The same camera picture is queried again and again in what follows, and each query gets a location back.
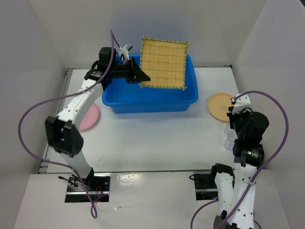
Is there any clear plastic cup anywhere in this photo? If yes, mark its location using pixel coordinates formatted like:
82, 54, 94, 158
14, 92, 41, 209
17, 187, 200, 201
224, 124, 237, 151

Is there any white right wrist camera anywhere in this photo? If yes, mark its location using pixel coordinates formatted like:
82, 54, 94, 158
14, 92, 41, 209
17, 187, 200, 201
231, 94, 251, 114

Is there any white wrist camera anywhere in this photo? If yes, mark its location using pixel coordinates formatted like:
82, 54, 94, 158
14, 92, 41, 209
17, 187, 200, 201
231, 94, 251, 114
119, 44, 132, 64

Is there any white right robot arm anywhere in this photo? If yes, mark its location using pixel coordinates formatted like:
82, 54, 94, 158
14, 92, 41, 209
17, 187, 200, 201
209, 107, 269, 229

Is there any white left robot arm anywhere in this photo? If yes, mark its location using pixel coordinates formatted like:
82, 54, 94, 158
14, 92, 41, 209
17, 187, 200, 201
45, 47, 150, 191

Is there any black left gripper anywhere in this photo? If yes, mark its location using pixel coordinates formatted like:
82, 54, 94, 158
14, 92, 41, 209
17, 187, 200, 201
110, 57, 151, 84

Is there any pink plastic plate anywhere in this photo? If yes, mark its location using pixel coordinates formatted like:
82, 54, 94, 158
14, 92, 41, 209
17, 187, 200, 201
80, 103, 100, 131

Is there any yellow plastic plate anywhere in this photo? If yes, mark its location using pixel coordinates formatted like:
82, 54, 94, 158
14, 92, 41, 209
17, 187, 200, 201
207, 93, 233, 122

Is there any woven bamboo mat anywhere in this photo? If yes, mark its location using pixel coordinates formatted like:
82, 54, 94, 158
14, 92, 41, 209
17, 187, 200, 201
140, 36, 190, 90

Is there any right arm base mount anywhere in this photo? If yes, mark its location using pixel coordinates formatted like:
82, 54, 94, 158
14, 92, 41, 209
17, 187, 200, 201
189, 170, 218, 201

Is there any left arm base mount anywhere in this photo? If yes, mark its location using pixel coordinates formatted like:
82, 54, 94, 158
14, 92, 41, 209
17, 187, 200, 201
58, 173, 111, 203

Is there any blue plastic bin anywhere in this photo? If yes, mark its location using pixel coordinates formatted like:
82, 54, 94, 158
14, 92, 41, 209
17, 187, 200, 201
102, 55, 199, 114

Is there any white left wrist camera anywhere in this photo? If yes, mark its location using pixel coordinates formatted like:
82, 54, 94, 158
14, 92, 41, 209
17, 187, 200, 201
119, 44, 132, 64

